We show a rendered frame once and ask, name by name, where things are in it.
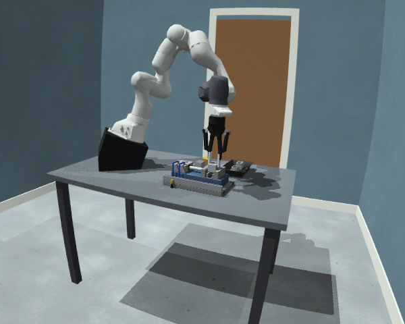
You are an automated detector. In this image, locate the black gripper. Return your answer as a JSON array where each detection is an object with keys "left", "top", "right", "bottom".
[{"left": 202, "top": 116, "right": 231, "bottom": 167}]

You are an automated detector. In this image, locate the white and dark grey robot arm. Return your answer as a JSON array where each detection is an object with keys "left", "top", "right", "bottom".
[{"left": 108, "top": 24, "right": 236, "bottom": 143}]

